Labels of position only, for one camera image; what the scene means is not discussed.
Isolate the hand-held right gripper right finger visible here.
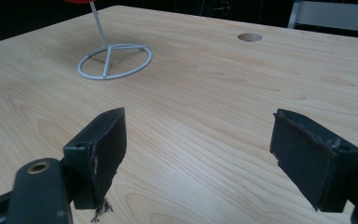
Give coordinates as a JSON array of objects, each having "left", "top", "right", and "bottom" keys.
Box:
[{"left": 269, "top": 107, "right": 358, "bottom": 213}]

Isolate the white wire hat rack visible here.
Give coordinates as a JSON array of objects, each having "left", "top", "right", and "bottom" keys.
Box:
[{"left": 76, "top": 0, "right": 154, "bottom": 81}]

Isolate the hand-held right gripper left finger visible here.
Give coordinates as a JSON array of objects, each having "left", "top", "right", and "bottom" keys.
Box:
[{"left": 62, "top": 106, "right": 128, "bottom": 218}]

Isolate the white metal desk frame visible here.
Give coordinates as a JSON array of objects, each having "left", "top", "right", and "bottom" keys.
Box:
[{"left": 287, "top": 0, "right": 358, "bottom": 34}]

